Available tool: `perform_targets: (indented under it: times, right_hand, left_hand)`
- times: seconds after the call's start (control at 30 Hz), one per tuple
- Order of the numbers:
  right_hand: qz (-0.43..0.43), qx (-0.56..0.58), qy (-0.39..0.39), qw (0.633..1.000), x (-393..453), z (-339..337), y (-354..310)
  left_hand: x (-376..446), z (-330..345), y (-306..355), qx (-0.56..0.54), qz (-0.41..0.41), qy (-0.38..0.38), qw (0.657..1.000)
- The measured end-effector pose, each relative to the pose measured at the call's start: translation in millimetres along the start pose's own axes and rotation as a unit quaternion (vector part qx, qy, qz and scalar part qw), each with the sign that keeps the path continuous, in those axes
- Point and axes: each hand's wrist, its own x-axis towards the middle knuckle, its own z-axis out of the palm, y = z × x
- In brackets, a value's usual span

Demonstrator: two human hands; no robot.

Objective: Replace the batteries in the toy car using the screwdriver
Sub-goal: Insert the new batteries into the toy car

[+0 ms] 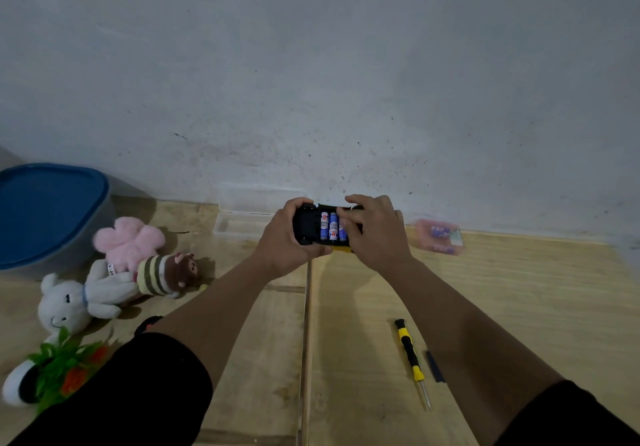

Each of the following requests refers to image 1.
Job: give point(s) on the black remote controller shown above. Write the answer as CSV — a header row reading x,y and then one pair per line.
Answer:
x,y
147,324

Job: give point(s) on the person's left hand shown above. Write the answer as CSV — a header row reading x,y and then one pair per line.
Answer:
x,y
280,250

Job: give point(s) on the person's black right sleeve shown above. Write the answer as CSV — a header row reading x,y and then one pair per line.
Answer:
x,y
565,420

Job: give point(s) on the clear plastic box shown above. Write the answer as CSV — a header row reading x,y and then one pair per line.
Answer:
x,y
240,225

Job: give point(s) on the person's left forearm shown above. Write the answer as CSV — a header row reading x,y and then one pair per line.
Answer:
x,y
220,315

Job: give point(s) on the black battery cover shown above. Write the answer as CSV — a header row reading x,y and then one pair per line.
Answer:
x,y
435,366

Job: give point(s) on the person's black left sleeve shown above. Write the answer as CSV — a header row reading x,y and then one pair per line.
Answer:
x,y
130,395

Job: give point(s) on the brown striped plush toy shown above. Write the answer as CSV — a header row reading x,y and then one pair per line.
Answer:
x,y
165,273

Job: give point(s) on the grey bin with blue lid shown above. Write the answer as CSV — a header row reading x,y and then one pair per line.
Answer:
x,y
47,205

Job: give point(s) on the pink plush toy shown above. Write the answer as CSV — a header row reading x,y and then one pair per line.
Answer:
x,y
127,243

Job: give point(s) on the person's right forearm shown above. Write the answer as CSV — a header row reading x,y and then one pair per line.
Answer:
x,y
470,350

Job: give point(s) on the artificial plant in white pot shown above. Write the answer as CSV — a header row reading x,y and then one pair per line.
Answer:
x,y
55,370

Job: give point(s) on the yellow black screwdriver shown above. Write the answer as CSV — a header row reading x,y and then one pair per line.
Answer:
x,y
409,348

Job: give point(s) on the pink plastic box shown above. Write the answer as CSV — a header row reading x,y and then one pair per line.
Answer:
x,y
425,243

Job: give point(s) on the gold toy car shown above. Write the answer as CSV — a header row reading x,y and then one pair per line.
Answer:
x,y
310,225

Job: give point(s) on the person's right hand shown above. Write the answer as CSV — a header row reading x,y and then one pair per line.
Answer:
x,y
382,240

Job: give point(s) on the white plush rabbit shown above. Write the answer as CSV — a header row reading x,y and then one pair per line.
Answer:
x,y
62,305

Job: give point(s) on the person's black sleeve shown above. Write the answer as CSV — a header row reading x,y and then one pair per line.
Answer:
x,y
565,420
130,395

